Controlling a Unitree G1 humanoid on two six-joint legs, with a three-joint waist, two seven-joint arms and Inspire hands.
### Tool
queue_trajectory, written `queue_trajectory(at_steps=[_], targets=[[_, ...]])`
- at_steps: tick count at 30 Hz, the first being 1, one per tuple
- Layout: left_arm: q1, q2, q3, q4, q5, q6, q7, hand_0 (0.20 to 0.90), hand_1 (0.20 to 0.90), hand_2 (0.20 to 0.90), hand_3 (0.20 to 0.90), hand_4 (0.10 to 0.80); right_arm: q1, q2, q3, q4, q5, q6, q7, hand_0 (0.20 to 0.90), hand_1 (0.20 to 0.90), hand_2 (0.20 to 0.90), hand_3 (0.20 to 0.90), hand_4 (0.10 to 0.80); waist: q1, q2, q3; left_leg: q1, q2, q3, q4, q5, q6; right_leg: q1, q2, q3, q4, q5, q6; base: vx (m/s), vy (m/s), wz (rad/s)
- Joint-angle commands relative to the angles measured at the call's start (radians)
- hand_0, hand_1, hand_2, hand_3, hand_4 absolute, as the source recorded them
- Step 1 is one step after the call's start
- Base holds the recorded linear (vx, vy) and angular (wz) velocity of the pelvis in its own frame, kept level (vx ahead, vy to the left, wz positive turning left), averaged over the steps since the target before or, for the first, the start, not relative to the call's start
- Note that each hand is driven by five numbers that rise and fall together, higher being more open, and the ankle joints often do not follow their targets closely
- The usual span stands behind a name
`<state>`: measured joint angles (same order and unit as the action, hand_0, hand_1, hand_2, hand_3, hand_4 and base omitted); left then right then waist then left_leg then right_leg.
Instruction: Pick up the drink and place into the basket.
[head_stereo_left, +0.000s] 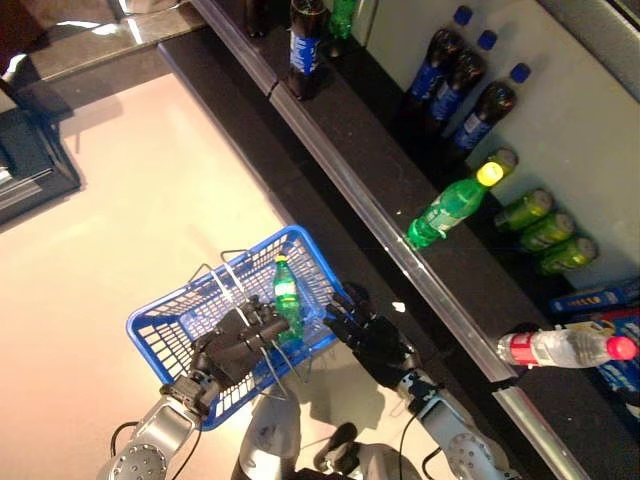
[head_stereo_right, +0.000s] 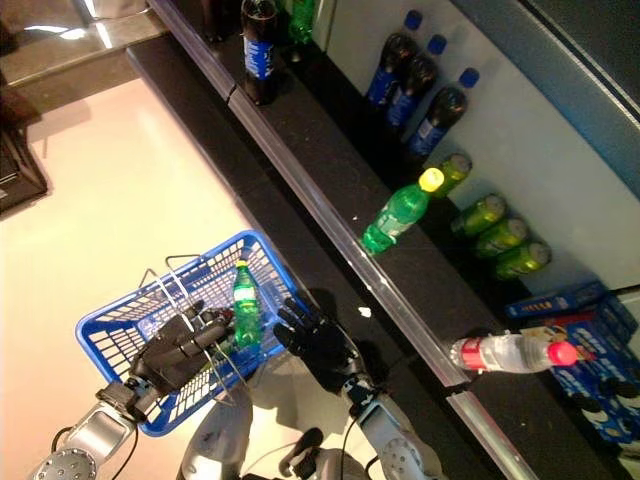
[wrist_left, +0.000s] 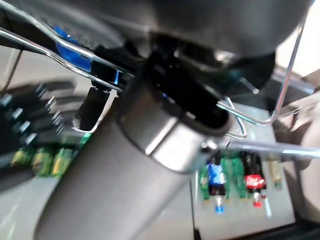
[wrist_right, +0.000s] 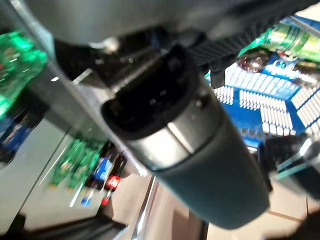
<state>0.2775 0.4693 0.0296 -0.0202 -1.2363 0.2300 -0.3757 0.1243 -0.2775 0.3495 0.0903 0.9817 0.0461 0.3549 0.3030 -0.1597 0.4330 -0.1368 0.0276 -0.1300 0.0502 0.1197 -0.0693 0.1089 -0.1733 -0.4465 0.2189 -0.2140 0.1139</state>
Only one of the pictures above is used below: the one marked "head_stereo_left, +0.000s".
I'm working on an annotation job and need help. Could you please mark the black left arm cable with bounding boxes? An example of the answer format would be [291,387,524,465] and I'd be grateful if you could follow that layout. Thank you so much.
[108,421,204,480]

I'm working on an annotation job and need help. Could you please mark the silver left robot leg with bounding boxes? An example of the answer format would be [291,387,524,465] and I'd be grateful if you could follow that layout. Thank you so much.
[238,384,304,480]

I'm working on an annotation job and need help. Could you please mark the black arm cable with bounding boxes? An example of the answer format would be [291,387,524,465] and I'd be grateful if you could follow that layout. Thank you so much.
[398,407,444,480]
[108,421,204,480]

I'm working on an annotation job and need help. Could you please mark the black display stand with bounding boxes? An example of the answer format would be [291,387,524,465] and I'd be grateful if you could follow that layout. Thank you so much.
[0,107,84,236]

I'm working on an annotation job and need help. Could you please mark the water bottle red label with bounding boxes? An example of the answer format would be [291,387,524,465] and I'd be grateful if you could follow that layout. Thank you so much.
[497,327,639,370]

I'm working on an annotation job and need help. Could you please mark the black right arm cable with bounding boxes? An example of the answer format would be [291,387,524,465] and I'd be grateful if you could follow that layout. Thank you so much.
[398,407,444,480]

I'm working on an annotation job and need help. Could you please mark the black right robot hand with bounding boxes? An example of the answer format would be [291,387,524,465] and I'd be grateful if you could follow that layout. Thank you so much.
[323,292,416,389]

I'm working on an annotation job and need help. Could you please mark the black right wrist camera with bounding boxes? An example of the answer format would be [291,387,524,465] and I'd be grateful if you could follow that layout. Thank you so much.
[397,372,446,414]

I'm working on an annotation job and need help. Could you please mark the blue plastic shopping basket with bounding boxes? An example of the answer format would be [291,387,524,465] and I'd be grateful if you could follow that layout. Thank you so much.
[125,224,351,432]

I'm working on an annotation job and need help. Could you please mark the black shelf base plinth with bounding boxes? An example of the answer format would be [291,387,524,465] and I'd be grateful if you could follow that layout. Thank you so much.
[157,29,556,480]

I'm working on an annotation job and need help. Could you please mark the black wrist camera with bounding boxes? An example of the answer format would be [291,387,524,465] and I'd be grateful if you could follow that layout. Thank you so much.
[397,372,446,414]
[159,374,214,416]

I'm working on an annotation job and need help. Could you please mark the green Sprite bottle yellow cap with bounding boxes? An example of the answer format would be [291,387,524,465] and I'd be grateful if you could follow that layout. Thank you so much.
[327,0,359,40]
[272,254,307,346]
[407,162,505,250]

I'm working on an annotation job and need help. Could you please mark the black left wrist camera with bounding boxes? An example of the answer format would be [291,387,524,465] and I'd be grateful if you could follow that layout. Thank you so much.
[159,374,214,416]

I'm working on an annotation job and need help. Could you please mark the silver right robot leg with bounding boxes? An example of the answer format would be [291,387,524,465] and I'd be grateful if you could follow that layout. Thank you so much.
[312,422,421,480]

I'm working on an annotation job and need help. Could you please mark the silver robot leg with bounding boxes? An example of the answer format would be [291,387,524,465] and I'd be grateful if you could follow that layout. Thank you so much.
[238,384,304,480]
[312,422,421,480]

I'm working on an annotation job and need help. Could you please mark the flat blue Oreo box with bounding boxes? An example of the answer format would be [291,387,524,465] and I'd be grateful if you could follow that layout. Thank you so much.
[597,307,640,396]

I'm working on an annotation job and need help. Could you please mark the green soda can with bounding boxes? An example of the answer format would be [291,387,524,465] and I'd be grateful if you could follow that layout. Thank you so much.
[519,212,576,253]
[487,147,520,181]
[494,188,555,232]
[537,236,600,276]

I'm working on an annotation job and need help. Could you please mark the black metal shelf board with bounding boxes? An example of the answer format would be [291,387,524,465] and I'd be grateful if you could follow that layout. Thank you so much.
[492,349,640,480]
[269,24,640,389]
[537,0,640,69]
[192,0,381,99]

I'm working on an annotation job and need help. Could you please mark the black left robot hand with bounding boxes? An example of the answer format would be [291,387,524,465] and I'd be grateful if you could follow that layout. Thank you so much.
[192,294,291,389]

